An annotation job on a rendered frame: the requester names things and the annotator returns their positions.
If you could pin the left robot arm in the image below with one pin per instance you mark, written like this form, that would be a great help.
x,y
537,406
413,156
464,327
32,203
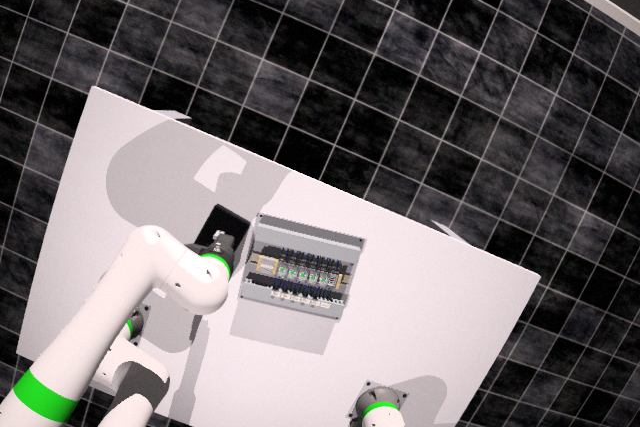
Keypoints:
x,y
49,391

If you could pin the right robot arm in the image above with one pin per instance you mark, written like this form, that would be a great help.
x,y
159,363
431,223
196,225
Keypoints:
x,y
378,407

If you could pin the grey relay panel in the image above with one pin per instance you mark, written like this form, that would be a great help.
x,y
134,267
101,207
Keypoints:
x,y
344,248

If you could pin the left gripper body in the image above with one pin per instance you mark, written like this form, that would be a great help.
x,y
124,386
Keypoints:
x,y
226,241

